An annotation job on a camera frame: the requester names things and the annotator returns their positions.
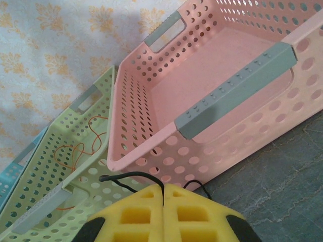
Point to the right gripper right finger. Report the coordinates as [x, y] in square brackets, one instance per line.
[217, 214]

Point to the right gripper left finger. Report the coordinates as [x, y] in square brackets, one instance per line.
[141, 201]

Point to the green perforated plastic basket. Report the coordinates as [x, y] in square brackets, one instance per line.
[38, 209]

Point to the blue perforated plastic basket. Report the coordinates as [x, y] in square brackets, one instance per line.
[10, 174]

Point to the pink perforated plastic basket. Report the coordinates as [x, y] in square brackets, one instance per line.
[214, 75]

